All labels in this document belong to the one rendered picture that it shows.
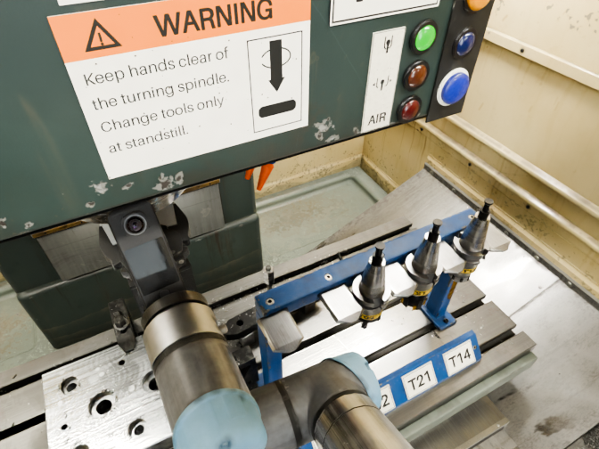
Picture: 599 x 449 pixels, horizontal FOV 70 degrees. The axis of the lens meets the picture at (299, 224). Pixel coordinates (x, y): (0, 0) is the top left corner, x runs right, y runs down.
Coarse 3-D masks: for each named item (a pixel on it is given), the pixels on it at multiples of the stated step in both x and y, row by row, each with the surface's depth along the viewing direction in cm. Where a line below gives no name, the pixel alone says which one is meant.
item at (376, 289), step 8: (368, 264) 66; (384, 264) 65; (368, 272) 66; (376, 272) 65; (384, 272) 66; (360, 280) 69; (368, 280) 67; (376, 280) 66; (384, 280) 67; (360, 288) 69; (368, 288) 67; (376, 288) 67; (384, 288) 68; (368, 296) 68; (376, 296) 68
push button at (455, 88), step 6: (462, 72) 38; (450, 78) 38; (456, 78) 38; (462, 78) 38; (468, 78) 39; (450, 84) 38; (456, 84) 38; (462, 84) 39; (468, 84) 39; (444, 90) 39; (450, 90) 39; (456, 90) 39; (462, 90) 39; (444, 96) 39; (450, 96) 39; (456, 96) 39; (462, 96) 40; (450, 102) 40
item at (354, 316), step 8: (336, 288) 71; (344, 288) 71; (320, 296) 70; (328, 296) 70; (336, 296) 70; (344, 296) 70; (352, 296) 70; (328, 304) 69; (336, 304) 69; (344, 304) 69; (352, 304) 69; (360, 304) 69; (336, 312) 68; (344, 312) 68; (352, 312) 68; (360, 312) 68; (336, 320) 67; (344, 320) 67; (352, 320) 67
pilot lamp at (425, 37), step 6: (426, 30) 33; (432, 30) 34; (420, 36) 34; (426, 36) 34; (432, 36) 34; (420, 42) 34; (426, 42) 34; (432, 42) 35; (420, 48) 34; (426, 48) 35
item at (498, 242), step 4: (488, 228) 82; (492, 228) 82; (488, 232) 81; (492, 232) 81; (496, 232) 81; (488, 236) 80; (492, 236) 80; (496, 236) 80; (500, 236) 80; (504, 236) 80; (488, 240) 79; (492, 240) 79; (496, 240) 79; (500, 240) 79; (504, 240) 79; (508, 240) 80; (492, 244) 79; (496, 244) 79; (500, 244) 79; (504, 244) 79; (508, 244) 79; (492, 248) 78; (496, 248) 78; (500, 248) 78; (504, 248) 78; (508, 248) 78
